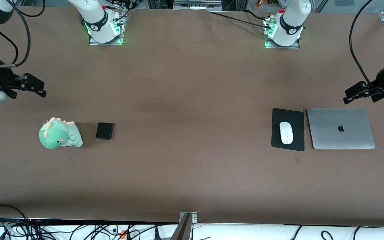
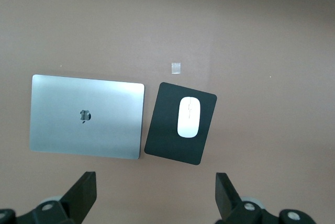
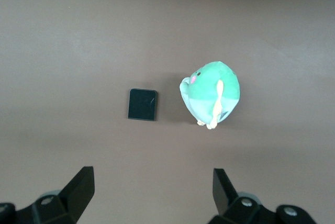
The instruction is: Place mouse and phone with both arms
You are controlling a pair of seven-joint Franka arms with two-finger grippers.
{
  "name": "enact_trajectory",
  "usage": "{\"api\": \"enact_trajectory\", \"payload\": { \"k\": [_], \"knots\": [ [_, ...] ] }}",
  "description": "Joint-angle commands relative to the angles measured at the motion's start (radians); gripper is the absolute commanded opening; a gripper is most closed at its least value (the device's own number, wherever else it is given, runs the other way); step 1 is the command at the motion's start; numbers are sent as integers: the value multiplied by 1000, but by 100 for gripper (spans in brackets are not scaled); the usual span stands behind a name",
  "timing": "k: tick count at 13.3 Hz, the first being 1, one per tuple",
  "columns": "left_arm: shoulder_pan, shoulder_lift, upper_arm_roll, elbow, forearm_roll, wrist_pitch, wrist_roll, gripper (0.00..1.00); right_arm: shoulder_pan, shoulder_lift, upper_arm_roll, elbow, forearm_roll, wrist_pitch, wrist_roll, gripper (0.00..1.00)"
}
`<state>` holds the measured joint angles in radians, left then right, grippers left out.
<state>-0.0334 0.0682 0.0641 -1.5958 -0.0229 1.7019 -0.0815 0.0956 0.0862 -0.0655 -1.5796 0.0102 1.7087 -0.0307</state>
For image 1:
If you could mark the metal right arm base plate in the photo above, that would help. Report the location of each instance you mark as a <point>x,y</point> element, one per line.
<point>112,43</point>

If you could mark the black smartphone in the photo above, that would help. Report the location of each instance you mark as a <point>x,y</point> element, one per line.
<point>104,131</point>

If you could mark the grey aluminium frame bar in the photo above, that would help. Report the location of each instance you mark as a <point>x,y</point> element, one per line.
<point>195,5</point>

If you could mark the green dinosaur plush toy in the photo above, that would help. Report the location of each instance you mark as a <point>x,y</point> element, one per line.
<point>58,135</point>

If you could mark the white computer mouse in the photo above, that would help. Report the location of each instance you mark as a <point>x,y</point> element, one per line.
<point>286,133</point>

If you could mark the aluminium profile post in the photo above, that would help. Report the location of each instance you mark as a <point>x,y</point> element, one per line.
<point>182,231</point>

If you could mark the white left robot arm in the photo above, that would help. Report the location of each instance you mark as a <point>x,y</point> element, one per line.
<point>292,20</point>

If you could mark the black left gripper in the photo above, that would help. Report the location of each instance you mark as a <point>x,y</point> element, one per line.
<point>381,82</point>

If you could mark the black mouse pad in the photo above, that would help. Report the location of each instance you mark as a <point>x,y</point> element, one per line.
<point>298,140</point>

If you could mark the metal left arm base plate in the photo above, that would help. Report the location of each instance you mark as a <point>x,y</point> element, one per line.
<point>295,45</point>

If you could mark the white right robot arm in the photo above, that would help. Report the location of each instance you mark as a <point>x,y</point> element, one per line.
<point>95,16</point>

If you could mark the silver closed laptop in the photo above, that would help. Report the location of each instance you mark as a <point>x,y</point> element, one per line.
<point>340,128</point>

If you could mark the metal table edge bracket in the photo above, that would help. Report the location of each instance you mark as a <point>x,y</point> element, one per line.
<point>193,218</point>

